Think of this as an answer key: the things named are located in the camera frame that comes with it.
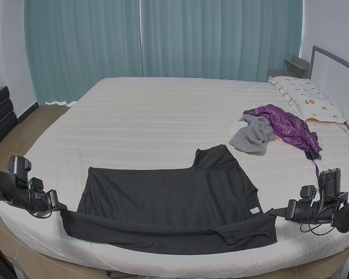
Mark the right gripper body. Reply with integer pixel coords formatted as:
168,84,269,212
285,199,314,224

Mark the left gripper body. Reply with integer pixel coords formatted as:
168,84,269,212
32,189,61,218

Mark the black T-shirt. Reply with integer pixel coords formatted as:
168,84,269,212
60,144,278,256

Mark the bed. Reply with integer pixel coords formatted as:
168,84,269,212
0,45,349,268

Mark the purple satin garment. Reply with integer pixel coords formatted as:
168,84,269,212
244,104,323,185

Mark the grey garment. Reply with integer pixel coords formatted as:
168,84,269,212
229,116,275,156

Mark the black chest of drawers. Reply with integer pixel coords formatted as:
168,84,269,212
0,86,18,156

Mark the white garment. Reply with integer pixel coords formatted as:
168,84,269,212
227,121,248,140

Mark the white printed pillow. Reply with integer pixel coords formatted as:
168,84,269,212
268,76,347,123

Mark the grey bedside table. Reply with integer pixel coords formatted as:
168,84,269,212
268,54,309,79

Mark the blue-green curtain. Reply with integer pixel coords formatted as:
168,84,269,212
140,0,304,82
24,0,143,105

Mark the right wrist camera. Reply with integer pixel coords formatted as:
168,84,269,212
300,185,316,200

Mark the black cable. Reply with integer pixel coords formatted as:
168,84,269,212
300,223,336,235

